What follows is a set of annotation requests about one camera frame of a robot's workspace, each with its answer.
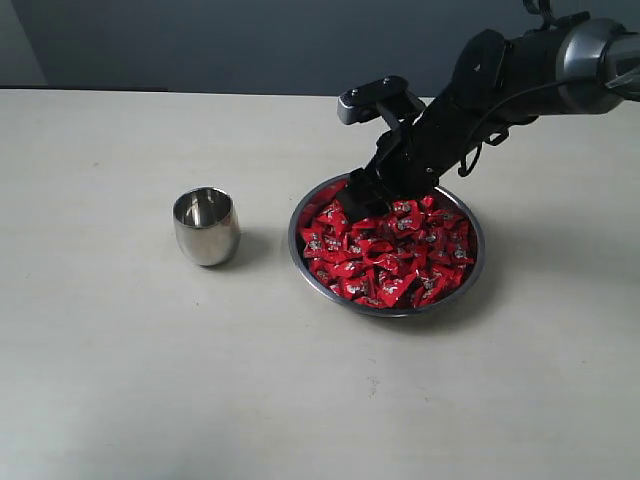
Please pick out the stainless steel plate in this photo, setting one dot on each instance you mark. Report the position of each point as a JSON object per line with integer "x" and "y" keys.
{"x": 321, "y": 194}

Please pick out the red wrapped candy front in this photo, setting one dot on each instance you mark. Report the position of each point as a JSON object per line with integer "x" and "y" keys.
{"x": 389, "y": 290}

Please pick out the red wrapped candy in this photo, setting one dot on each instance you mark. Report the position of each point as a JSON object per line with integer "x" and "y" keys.
{"x": 315, "y": 247}
{"x": 389, "y": 290}
{"x": 460, "y": 251}

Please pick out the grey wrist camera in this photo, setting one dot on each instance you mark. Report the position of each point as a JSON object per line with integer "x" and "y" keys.
{"x": 386, "y": 97}

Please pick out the stainless steel cup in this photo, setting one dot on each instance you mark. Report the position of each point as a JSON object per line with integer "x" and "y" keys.
{"x": 206, "y": 226}

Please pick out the red wrapped candy left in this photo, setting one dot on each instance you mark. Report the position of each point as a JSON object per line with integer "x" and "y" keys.
{"x": 315, "y": 247}

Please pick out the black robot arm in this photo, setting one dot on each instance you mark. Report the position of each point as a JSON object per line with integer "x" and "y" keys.
{"x": 572, "y": 65}

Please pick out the red wrapped candy right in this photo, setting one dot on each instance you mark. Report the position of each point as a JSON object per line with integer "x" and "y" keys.
{"x": 460, "y": 251}

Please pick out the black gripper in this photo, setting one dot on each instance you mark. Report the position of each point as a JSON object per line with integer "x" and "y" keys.
{"x": 410, "y": 160}

